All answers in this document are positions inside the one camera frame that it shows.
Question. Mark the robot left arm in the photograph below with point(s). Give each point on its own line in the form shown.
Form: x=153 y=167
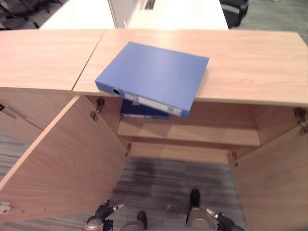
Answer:
x=95 y=224

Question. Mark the white door lock latch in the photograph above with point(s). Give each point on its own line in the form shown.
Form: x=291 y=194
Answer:
x=4 y=208

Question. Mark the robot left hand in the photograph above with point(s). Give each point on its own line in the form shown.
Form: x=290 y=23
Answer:
x=105 y=211

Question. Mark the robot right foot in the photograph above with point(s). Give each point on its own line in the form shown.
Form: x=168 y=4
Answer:
x=195 y=197

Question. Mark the robot left leg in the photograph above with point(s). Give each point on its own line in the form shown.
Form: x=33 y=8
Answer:
x=131 y=226

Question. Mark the left wooden cabinet door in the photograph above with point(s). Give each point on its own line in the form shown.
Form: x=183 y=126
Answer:
x=72 y=163

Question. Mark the open wooden office cabinet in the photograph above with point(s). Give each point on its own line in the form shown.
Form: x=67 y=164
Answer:
x=240 y=67

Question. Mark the robot right leg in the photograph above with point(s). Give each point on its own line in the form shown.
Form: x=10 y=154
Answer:
x=199 y=219

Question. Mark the wooden cabinet door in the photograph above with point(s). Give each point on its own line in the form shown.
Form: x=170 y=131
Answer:
x=72 y=163
x=276 y=173

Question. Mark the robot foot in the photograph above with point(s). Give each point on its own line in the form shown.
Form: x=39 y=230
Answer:
x=195 y=197
x=142 y=217

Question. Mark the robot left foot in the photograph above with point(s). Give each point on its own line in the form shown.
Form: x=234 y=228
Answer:
x=142 y=217

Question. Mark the white desk divider panel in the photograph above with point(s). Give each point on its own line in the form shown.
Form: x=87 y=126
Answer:
x=122 y=12

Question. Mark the closed wooden cabinet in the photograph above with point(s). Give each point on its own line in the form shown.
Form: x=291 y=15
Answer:
x=43 y=57

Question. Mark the black office chair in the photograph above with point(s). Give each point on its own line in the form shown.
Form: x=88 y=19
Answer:
x=19 y=10
x=234 y=10

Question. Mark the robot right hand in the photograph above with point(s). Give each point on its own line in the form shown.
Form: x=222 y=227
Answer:
x=225 y=221

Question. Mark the metal door hinge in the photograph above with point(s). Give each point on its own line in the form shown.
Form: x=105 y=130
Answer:
x=127 y=149
x=234 y=158
x=302 y=120
x=98 y=108

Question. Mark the blue lever arch folder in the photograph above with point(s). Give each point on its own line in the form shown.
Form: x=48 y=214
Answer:
x=156 y=72

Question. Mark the robot leg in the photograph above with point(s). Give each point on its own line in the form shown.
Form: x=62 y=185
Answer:
x=131 y=226
x=199 y=219

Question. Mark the wooden cabinet shelf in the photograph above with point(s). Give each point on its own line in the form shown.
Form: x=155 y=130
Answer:
x=187 y=133

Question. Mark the right wooden cabinet door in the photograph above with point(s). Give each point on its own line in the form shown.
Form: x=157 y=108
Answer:
x=276 y=173

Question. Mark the white office desk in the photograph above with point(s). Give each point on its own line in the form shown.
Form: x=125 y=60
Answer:
x=79 y=14
x=183 y=14

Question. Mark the dark blue folder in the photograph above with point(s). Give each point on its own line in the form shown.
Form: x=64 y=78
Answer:
x=142 y=112

